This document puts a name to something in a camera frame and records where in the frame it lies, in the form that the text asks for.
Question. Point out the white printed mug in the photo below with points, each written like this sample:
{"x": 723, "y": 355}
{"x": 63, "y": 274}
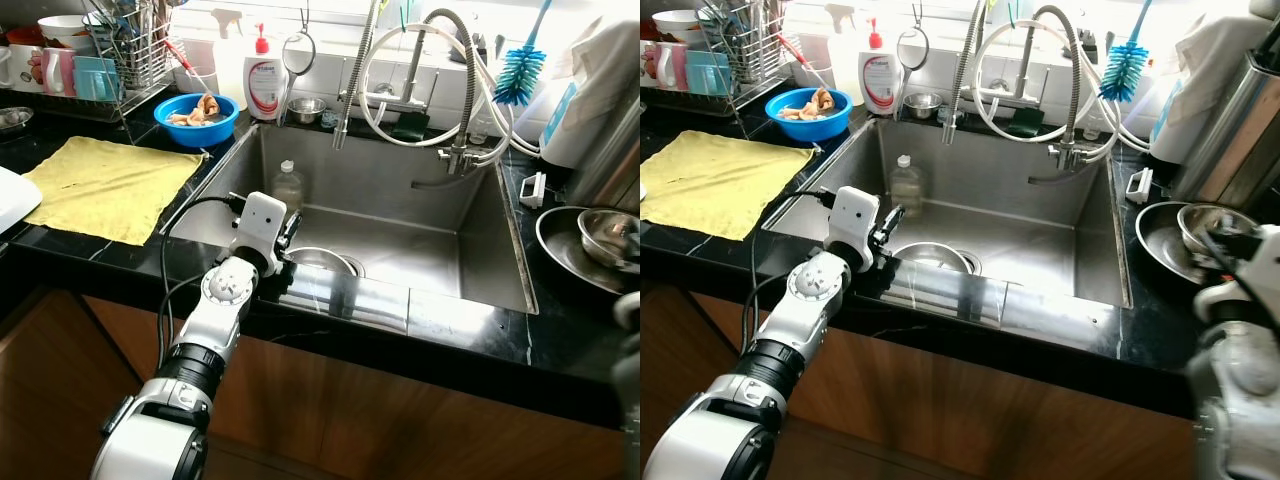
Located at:
{"x": 648, "y": 68}
{"x": 22, "y": 68}

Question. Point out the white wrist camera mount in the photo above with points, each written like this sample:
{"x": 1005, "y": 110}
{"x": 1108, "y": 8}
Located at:
{"x": 855, "y": 215}
{"x": 260, "y": 220}
{"x": 1268, "y": 260}

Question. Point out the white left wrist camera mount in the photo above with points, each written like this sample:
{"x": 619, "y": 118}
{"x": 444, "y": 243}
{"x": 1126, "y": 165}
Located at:
{"x": 260, "y": 220}
{"x": 855, "y": 215}

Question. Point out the deep steel mixing bowl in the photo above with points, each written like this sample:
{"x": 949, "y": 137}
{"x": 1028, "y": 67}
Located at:
{"x": 1200, "y": 225}
{"x": 605, "y": 235}

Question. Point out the steel faucet column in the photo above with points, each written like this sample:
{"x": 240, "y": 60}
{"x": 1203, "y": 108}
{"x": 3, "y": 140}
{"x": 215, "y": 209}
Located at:
{"x": 1025, "y": 65}
{"x": 413, "y": 70}

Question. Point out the blue bottle brush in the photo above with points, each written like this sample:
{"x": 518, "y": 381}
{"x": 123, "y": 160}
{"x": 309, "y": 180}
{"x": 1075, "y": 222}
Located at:
{"x": 520, "y": 72}
{"x": 1125, "y": 68}

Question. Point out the tan food scraps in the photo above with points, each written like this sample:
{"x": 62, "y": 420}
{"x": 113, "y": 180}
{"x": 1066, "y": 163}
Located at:
{"x": 822, "y": 98}
{"x": 207, "y": 105}

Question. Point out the stainless steel cylindrical pot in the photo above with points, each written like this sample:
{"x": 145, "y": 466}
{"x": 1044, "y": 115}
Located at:
{"x": 612, "y": 165}
{"x": 1230, "y": 140}

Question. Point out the teal plastic container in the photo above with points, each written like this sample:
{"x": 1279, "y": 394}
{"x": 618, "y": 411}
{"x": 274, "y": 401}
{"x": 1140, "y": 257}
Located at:
{"x": 95, "y": 80}
{"x": 708, "y": 75}

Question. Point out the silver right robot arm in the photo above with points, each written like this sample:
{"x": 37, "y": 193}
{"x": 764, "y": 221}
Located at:
{"x": 1240, "y": 390}
{"x": 630, "y": 380}

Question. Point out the steel pot lid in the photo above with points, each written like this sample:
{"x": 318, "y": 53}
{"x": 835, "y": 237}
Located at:
{"x": 14, "y": 120}

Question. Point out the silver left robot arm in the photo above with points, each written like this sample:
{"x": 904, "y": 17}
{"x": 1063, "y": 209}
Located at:
{"x": 800, "y": 310}
{"x": 215, "y": 320}

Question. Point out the pink mug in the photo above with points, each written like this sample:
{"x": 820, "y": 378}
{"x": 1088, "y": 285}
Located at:
{"x": 60, "y": 72}
{"x": 672, "y": 68}

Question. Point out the clear plastic bottle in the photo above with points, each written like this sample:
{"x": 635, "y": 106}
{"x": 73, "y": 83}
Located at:
{"x": 905, "y": 188}
{"x": 288, "y": 188}

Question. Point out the white spray bottle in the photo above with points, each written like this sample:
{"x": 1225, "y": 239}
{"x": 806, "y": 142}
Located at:
{"x": 228, "y": 60}
{"x": 843, "y": 55}

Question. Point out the white ceramic bowl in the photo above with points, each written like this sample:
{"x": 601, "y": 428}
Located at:
{"x": 58, "y": 25}
{"x": 672, "y": 20}

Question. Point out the brown wooden cabinet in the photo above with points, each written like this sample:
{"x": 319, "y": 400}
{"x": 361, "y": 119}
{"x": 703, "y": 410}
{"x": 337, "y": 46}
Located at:
{"x": 400, "y": 420}
{"x": 1000, "y": 410}

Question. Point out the white plastic board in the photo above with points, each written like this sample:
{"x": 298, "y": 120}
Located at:
{"x": 12, "y": 200}

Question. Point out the shallow steel bowl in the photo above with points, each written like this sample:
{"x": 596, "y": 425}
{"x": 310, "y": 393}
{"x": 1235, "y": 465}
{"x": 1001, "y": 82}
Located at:
{"x": 325, "y": 262}
{"x": 935, "y": 258}

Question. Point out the wide flat-rimmed steel basin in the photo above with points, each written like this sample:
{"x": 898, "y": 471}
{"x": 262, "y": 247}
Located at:
{"x": 1160, "y": 240}
{"x": 560, "y": 245}

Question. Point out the red bowl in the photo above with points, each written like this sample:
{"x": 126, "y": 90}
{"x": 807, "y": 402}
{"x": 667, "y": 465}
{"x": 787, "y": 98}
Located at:
{"x": 22, "y": 40}

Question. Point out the yellow cloth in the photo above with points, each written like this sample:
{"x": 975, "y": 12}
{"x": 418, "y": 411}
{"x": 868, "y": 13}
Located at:
{"x": 105, "y": 185}
{"x": 715, "y": 180}

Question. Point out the green scrub sponge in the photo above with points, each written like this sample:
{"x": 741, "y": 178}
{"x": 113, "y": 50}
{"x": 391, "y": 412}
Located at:
{"x": 412, "y": 126}
{"x": 1026, "y": 122}

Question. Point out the blue plastic bowl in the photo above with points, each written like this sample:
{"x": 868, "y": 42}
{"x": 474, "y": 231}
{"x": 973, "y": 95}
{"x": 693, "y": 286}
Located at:
{"x": 195, "y": 135}
{"x": 805, "y": 128}

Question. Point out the small steel condiment bowl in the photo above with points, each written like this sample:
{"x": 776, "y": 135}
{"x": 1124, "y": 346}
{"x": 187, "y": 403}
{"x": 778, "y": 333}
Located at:
{"x": 922, "y": 102}
{"x": 307, "y": 108}

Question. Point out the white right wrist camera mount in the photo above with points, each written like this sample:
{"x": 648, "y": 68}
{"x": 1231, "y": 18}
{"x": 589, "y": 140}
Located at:
{"x": 1268, "y": 260}

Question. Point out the round metal mesh strainer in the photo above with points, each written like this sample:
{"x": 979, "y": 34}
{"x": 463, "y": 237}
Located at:
{"x": 912, "y": 45}
{"x": 298, "y": 52}

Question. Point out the stainless steel kitchen sink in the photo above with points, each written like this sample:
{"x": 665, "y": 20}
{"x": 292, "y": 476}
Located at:
{"x": 1010, "y": 225}
{"x": 400, "y": 230}

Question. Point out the white red pump soap bottle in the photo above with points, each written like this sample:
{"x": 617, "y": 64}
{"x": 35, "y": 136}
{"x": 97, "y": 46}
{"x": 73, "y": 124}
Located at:
{"x": 879, "y": 85}
{"x": 263, "y": 90}

